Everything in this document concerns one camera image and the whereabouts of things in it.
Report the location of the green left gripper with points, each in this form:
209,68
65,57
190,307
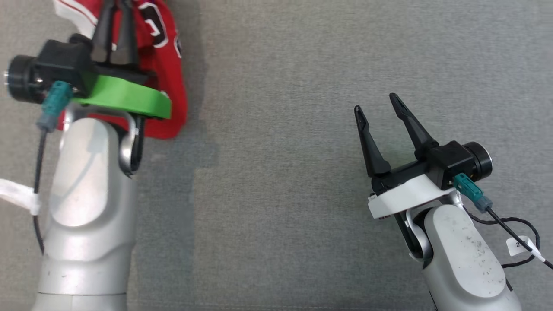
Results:
125,97

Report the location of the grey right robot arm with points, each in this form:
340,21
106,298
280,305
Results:
458,259

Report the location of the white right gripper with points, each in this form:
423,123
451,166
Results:
406,194

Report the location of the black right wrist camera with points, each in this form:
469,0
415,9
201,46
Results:
449,162

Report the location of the red jersey with lettering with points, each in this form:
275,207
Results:
173,86

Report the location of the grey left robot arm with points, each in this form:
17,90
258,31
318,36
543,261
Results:
86,216

